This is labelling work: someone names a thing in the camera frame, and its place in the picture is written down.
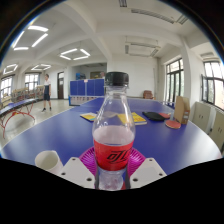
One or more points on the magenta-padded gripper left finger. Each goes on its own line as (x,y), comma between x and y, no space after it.
(76,170)

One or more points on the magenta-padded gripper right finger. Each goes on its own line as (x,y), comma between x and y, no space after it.
(146,170)

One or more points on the clear bottle with red label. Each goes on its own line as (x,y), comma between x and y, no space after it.
(113,146)

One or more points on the white cup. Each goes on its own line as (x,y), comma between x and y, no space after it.
(48,160)

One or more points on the yellow book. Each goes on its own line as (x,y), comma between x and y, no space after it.
(139,118)

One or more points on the red table tennis paddle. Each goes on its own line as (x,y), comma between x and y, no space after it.
(165,115)
(173,124)

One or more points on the small multicoloured booklet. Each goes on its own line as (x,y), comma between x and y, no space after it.
(88,117)

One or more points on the black paddle case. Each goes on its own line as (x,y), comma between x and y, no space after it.
(152,116)

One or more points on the brown cardboard box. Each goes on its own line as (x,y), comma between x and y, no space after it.
(182,110)

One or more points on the low white court barrier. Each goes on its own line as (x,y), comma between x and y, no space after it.
(83,100)

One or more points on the brown armchair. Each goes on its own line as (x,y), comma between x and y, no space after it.
(148,94)

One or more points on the beige cabinet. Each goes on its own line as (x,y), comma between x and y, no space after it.
(218,130)
(201,116)

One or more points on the blue partition screen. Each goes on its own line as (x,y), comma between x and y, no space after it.
(86,87)

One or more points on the person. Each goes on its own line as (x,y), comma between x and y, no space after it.
(47,90)

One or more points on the dark brown door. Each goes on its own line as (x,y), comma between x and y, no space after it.
(60,85)

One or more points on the blue table with red legs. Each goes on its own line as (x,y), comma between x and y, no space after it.
(13,106)

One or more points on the shelf unit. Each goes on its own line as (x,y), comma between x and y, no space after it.
(26,93)

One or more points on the tall black-framed window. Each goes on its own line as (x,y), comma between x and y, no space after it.
(174,80)

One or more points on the small black-framed window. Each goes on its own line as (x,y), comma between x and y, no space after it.
(6,86)
(31,81)

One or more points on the wide black-framed window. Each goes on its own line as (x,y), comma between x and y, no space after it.
(213,85)

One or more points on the ceiling lights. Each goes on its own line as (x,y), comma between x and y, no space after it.
(75,54)

